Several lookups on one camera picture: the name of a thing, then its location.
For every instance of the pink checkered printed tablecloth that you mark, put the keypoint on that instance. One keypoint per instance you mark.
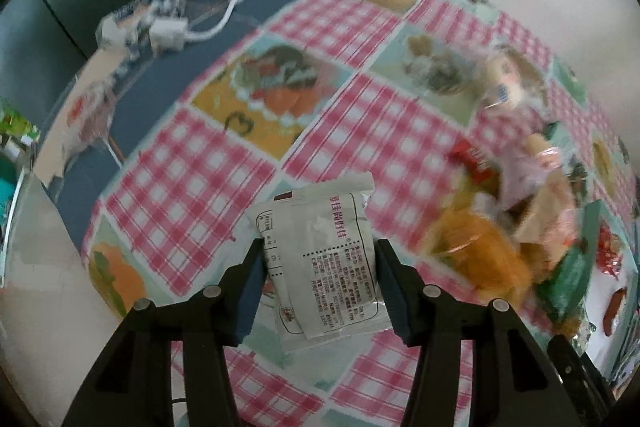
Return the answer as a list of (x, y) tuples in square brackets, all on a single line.
[(210, 167)]

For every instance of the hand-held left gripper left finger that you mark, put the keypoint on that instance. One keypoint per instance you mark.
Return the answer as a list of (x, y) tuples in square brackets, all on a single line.
[(250, 289)]

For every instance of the blue white crumpled wrapper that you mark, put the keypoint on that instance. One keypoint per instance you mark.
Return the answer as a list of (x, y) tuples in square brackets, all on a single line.
[(125, 19)]

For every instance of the red sausage stick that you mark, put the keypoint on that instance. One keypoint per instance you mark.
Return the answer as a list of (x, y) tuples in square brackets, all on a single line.
[(614, 309)]

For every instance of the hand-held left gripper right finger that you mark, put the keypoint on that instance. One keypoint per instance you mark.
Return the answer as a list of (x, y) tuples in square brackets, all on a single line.
[(396, 289)]

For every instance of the tan snack packet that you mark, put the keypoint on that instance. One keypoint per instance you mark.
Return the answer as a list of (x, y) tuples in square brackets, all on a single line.
[(545, 217)]

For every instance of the white power adapter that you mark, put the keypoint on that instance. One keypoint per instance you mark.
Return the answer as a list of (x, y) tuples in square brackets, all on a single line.
[(167, 34)]

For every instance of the pale pink snack packet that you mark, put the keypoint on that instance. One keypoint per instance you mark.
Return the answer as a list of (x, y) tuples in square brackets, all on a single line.
[(525, 167)]

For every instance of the blue lined table cloth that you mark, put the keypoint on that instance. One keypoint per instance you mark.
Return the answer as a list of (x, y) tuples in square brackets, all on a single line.
[(150, 82)]

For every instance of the green snack packet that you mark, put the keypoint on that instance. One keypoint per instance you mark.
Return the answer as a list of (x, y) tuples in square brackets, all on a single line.
[(575, 267)]

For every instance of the green printed box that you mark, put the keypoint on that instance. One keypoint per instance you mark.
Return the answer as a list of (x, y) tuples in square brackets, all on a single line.
[(17, 124)]

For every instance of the clear pink snack packet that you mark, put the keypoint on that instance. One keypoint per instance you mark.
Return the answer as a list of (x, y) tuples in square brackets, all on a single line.
[(90, 112)]

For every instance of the round bread in clear packet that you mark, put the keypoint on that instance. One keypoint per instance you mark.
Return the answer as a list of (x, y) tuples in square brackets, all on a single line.
[(505, 77)]

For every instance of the white snack packet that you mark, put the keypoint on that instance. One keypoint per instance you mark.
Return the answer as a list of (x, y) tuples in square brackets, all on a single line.
[(325, 257)]

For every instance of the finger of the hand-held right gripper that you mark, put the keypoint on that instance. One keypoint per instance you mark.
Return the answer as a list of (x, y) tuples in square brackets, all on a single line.
[(580, 377)]

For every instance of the orange snack packet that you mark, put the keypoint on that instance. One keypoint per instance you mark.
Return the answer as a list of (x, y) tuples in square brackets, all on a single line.
[(480, 252)]

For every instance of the red printed snack packet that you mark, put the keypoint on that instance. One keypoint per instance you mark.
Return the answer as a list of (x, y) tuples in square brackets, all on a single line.
[(611, 252)]

